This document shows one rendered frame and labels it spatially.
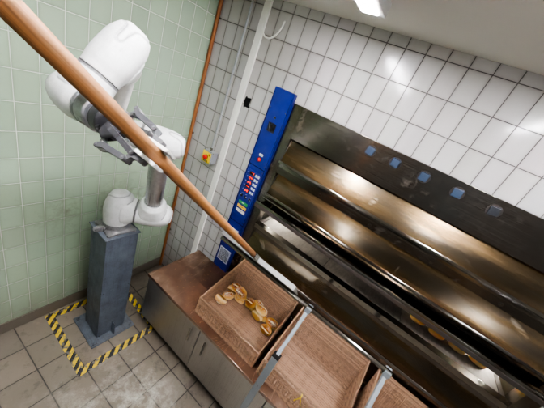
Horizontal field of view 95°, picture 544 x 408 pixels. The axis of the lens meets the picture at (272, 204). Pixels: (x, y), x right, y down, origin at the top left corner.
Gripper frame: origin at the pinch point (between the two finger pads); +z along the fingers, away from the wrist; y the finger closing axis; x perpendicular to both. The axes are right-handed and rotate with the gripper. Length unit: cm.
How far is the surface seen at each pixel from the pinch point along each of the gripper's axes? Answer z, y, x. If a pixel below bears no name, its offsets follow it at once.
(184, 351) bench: -18, 88, -167
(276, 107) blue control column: -47, -83, -85
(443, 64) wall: 30, -123, -54
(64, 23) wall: -120, -27, -19
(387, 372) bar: 87, 5, -115
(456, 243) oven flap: 83, -69, -102
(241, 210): -44, -22, -139
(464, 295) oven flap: 102, -52, -118
